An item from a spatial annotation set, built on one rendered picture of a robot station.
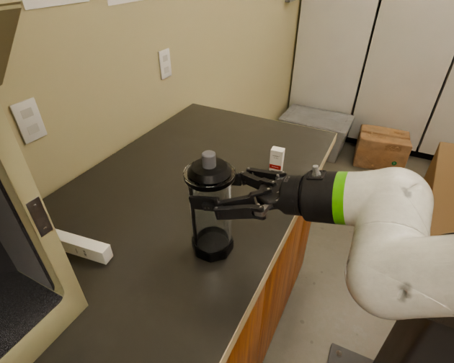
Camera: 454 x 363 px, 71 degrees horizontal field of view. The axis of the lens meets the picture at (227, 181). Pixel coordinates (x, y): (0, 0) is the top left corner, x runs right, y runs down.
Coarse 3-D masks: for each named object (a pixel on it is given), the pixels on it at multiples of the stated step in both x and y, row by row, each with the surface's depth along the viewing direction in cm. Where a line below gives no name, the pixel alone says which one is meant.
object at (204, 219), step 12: (192, 180) 63; (228, 180) 63; (192, 192) 65; (204, 192) 63; (216, 192) 64; (228, 192) 66; (204, 216) 67; (204, 228) 69; (216, 228) 69; (228, 228) 72; (204, 240) 72; (216, 240) 71; (228, 240) 74
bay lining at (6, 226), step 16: (0, 192) 47; (0, 208) 50; (0, 224) 54; (16, 224) 51; (0, 240) 59; (16, 240) 55; (0, 256) 61; (16, 256) 60; (32, 256) 55; (0, 272) 63; (32, 272) 60
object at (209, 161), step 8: (208, 152) 64; (200, 160) 67; (208, 160) 63; (216, 160) 67; (192, 168) 64; (200, 168) 64; (208, 168) 64; (216, 168) 64; (224, 168) 64; (192, 176) 63; (200, 176) 62; (208, 176) 62; (216, 176) 62; (224, 176) 63
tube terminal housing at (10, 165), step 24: (0, 120) 41; (0, 144) 42; (0, 168) 45; (24, 168) 46; (24, 192) 47; (24, 216) 51; (48, 216) 52; (48, 240) 53; (48, 264) 58; (48, 288) 61; (72, 288) 61; (72, 312) 63; (24, 336) 54; (48, 336) 59; (0, 360) 51; (24, 360) 55
